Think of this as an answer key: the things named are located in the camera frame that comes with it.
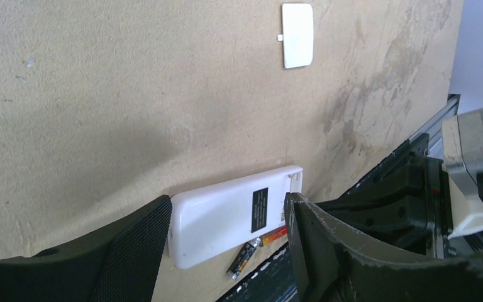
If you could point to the white battery cover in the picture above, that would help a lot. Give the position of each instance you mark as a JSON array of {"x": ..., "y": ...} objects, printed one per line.
[{"x": 297, "y": 35}]

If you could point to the red orange battery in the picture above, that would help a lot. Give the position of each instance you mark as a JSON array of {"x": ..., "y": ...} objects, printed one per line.
[{"x": 272, "y": 236}]

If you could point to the black base bar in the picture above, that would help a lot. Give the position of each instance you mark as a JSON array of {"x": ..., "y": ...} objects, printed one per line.
[{"x": 273, "y": 280}]

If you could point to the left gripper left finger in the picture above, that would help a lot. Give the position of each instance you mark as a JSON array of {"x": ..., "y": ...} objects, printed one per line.
[{"x": 117, "y": 262}]

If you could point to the white remote control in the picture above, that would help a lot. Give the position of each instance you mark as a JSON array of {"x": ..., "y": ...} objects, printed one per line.
[{"x": 211, "y": 220}]

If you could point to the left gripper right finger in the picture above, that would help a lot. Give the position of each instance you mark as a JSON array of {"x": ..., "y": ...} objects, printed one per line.
[{"x": 333, "y": 261}]

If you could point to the aluminium frame rail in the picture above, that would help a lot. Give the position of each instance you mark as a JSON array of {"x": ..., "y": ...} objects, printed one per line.
[{"x": 433, "y": 127}]

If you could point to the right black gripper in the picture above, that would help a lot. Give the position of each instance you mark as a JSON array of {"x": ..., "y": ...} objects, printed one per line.
[{"x": 403, "y": 201}]

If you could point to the black battery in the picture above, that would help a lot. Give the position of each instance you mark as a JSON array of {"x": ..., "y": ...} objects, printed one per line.
[{"x": 243, "y": 256}]

